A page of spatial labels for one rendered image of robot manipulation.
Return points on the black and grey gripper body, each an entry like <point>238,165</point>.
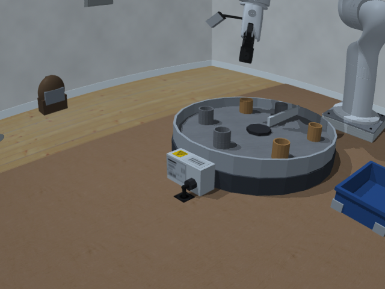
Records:
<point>253,13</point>

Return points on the bronze bushing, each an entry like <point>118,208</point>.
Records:
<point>246,105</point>
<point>314,133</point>
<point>280,148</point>

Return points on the grey cylinder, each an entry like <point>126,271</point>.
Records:
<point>221,138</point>
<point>279,108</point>
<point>206,115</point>

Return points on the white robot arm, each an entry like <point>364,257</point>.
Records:
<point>361,57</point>

